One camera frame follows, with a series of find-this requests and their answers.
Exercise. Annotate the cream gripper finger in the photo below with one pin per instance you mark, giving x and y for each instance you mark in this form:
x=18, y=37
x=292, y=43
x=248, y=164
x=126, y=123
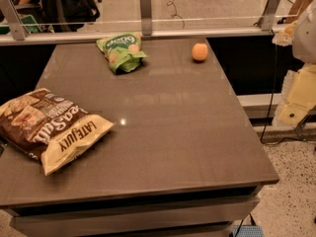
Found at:
x=285, y=37
x=298, y=96

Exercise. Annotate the orange fruit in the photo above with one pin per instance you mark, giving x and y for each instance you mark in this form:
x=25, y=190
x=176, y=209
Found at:
x=199, y=52

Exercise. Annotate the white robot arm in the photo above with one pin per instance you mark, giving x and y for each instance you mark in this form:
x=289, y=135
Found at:
x=304, y=39

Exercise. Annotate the green snack bag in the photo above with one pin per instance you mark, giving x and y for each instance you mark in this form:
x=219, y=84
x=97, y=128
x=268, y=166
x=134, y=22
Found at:
x=123, y=52

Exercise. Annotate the brown Late July chip bag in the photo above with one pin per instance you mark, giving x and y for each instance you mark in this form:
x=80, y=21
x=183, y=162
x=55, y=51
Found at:
x=50, y=128

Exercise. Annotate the blue floor mat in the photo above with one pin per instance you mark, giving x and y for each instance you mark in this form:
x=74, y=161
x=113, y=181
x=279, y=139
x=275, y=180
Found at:
x=248, y=231

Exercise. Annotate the grey cabinet drawer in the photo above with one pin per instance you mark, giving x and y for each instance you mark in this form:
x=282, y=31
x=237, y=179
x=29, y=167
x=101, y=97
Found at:
x=211, y=217

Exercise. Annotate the green bin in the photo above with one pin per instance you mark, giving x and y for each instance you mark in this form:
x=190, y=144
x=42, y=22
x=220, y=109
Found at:
x=28, y=21

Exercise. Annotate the glass barrier panel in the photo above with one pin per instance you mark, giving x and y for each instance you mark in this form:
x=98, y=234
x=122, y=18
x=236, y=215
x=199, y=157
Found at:
x=170, y=19

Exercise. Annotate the right metal glass bracket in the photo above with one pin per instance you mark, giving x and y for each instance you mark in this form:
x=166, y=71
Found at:
x=267, y=19

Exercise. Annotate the metal glass bracket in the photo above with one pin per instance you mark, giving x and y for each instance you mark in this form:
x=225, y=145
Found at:
x=146, y=17
x=18, y=31
x=267, y=19

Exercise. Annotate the middle metal glass bracket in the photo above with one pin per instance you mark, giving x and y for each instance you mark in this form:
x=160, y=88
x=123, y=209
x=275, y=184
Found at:
x=146, y=17

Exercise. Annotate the left metal glass bracket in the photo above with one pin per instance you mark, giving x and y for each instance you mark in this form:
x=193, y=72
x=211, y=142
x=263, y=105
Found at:
x=18, y=31

